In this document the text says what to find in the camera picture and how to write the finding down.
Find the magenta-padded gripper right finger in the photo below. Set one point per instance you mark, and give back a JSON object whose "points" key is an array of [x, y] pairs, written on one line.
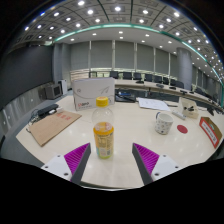
{"points": [[146, 158]]}

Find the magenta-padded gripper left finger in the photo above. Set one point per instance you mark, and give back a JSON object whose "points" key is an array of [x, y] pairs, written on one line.
{"points": [[76, 158]]}

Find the yellow-capped orange drink bottle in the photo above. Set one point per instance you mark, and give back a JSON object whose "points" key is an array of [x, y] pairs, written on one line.
{"points": [[103, 138]]}

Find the brown paper envelope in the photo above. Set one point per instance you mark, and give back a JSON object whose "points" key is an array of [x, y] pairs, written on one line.
{"points": [[53, 126]]}

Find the flat round red coaster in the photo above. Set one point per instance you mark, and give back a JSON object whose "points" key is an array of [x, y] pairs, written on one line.
{"points": [[182, 129]]}

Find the white remote control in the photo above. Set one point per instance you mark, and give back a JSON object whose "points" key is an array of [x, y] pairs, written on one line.
{"points": [[179, 115]]}

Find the white printed paper sheet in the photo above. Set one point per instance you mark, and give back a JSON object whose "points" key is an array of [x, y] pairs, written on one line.
{"points": [[153, 104]]}

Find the black flat device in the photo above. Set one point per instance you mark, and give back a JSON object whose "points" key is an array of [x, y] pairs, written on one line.
{"points": [[48, 109]]}

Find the beige desk organizer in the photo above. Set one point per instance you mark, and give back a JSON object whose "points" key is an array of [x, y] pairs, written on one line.
{"points": [[189, 113]]}

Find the black folder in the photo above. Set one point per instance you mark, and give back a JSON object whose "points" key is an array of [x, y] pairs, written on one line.
{"points": [[125, 96]]}

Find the cardboard box with red label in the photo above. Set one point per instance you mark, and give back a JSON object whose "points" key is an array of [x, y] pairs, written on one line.
{"points": [[210, 131]]}

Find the grey box cabinet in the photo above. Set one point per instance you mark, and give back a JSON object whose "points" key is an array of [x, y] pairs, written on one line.
{"points": [[53, 91]]}

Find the row of black office chairs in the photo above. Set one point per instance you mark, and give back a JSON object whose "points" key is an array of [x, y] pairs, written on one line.
{"points": [[127, 75]]}

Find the group of ceiling lights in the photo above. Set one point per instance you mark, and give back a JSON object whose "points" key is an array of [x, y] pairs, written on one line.
{"points": [[117, 8]]}

